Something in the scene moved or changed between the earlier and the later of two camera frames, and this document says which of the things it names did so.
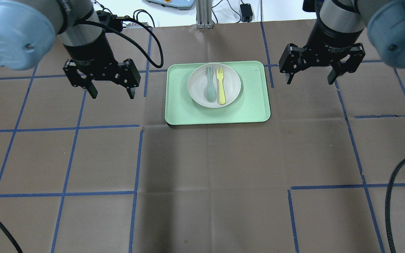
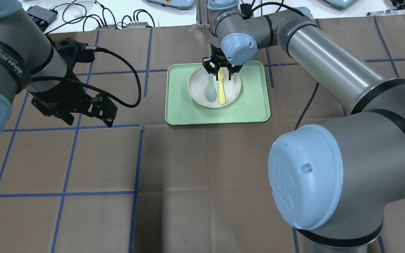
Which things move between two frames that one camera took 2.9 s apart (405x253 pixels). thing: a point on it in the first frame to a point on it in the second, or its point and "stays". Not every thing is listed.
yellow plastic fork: x=222 y=100 stays
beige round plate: x=213 y=85 stays
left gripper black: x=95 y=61 to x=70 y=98
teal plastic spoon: x=211 y=92 stays
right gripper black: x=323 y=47 to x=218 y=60
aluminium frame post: x=204 y=14 stays
